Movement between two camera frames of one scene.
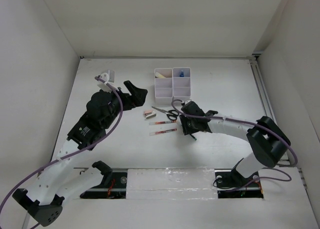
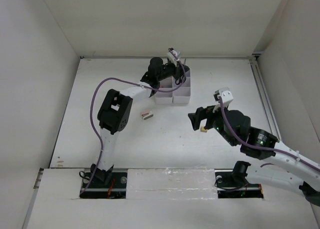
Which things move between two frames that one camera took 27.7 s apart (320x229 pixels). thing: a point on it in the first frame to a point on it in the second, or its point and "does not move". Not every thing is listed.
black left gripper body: x=116 y=105 to x=168 y=70
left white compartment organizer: x=163 y=86 does not move
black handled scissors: x=172 y=114 to x=182 y=79
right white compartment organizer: x=181 y=84 does not move
